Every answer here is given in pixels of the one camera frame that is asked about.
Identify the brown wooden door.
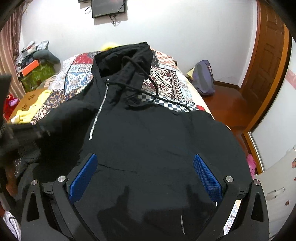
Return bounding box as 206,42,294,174
240,1,292,133

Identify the red plush toy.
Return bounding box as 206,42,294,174
3,94,20,121

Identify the white plastic cabinet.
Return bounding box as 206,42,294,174
256,147,295,240

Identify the wall mounted black monitor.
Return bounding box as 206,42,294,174
91,0,126,19

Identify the black zip hoodie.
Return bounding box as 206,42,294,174
18,43,251,240

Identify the patchwork patterned bedspread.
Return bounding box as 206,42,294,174
12,49,242,236

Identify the dark grey neck pillow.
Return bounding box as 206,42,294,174
33,49,60,64

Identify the purple grey backpack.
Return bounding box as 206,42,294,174
192,60,215,95

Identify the striped pink curtain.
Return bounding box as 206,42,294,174
1,3,25,99

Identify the orange box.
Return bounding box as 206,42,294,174
20,60,40,77

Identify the brown cardboard box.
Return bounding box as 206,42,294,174
9,88,47,122

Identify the yellow printed garment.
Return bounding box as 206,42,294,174
9,88,52,124

